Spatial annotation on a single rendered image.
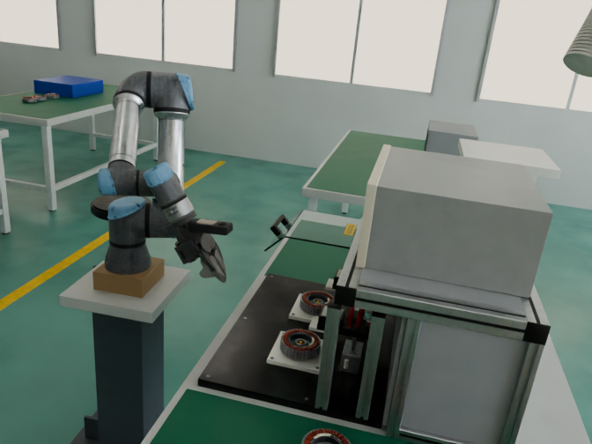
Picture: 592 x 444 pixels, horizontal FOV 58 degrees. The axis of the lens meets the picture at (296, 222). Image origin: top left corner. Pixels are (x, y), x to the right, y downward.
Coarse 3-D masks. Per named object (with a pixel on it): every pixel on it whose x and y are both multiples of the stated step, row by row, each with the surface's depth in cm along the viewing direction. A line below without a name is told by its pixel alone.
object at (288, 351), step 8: (288, 336) 150; (296, 336) 152; (304, 336) 152; (312, 336) 151; (280, 344) 149; (288, 344) 146; (296, 344) 149; (304, 344) 148; (312, 344) 147; (320, 344) 148; (288, 352) 146; (296, 352) 144; (304, 352) 144; (312, 352) 145
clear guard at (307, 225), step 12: (300, 216) 169; (312, 216) 170; (324, 216) 171; (336, 216) 172; (288, 228) 160; (300, 228) 159; (312, 228) 160; (324, 228) 161; (336, 228) 162; (276, 240) 155; (312, 240) 151; (324, 240) 152; (336, 240) 153; (348, 240) 154
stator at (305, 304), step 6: (306, 294) 173; (312, 294) 174; (318, 294) 175; (324, 294) 174; (300, 300) 170; (306, 300) 169; (312, 300) 174; (324, 300) 174; (300, 306) 171; (306, 306) 168; (312, 306) 167; (318, 306) 167; (306, 312) 168; (312, 312) 167; (318, 312) 167
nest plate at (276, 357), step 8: (280, 336) 156; (272, 352) 148; (280, 352) 148; (320, 352) 150; (272, 360) 145; (280, 360) 145; (288, 360) 145; (296, 360) 146; (304, 360) 146; (312, 360) 146; (320, 360) 147; (296, 368) 144; (304, 368) 143; (312, 368) 143
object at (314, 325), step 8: (344, 312) 145; (312, 320) 147; (320, 320) 142; (344, 320) 145; (312, 328) 144; (320, 328) 143; (344, 328) 141; (352, 328) 142; (360, 328) 142; (352, 336) 141; (360, 336) 140; (352, 344) 143; (352, 352) 144
